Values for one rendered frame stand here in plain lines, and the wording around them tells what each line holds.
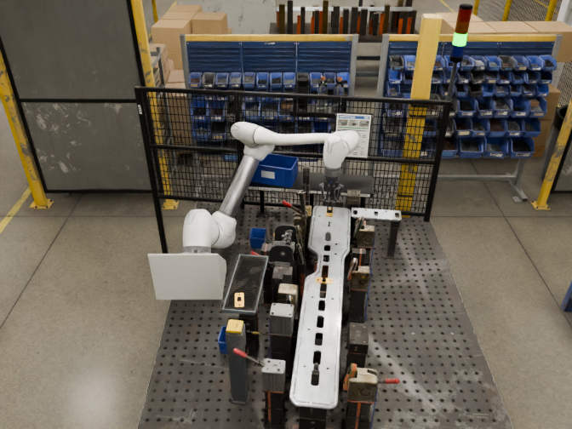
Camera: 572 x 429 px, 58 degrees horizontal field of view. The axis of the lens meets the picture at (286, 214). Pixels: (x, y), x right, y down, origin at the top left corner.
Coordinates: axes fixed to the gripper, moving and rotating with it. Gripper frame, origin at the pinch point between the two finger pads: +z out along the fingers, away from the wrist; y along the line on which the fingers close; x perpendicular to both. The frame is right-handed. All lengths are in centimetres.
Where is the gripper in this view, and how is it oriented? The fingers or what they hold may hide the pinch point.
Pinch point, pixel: (329, 206)
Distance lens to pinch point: 285.2
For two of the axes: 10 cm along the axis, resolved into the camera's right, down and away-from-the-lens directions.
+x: -1.2, 5.6, -8.2
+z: -0.1, 8.3, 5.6
